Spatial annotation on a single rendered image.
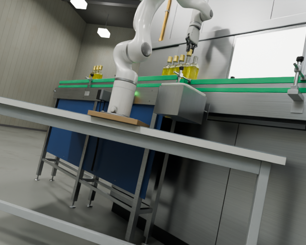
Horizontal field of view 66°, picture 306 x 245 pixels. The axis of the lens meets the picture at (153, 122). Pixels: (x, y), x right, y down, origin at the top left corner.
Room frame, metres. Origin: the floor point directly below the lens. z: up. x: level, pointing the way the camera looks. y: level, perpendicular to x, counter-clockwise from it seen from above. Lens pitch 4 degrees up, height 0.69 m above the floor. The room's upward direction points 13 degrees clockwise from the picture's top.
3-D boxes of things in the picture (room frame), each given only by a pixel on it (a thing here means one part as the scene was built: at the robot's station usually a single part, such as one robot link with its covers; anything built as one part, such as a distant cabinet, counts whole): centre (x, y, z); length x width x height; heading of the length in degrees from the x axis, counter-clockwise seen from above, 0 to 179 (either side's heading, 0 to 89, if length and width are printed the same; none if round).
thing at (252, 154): (1.88, 0.04, 0.73); 1.58 x 1.52 x 0.04; 77
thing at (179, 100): (1.30, -0.15, 0.92); 0.27 x 0.17 x 0.15; 135
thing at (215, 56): (1.52, -0.40, 1.32); 0.90 x 0.03 x 0.34; 45
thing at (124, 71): (1.25, 0.21, 1.08); 0.19 x 0.12 x 0.24; 47
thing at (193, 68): (1.54, -0.19, 1.16); 0.06 x 0.06 x 0.21; 46
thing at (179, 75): (1.44, -0.12, 1.12); 0.17 x 0.03 x 0.12; 135
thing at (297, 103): (0.98, -0.57, 1.07); 0.17 x 0.05 x 0.23; 135
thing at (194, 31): (1.58, -0.14, 1.47); 0.10 x 0.07 x 0.11; 135
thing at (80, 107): (2.11, 0.45, 0.84); 1.59 x 0.18 x 0.18; 45
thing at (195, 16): (1.58, -0.14, 1.62); 0.09 x 0.08 x 0.13; 46
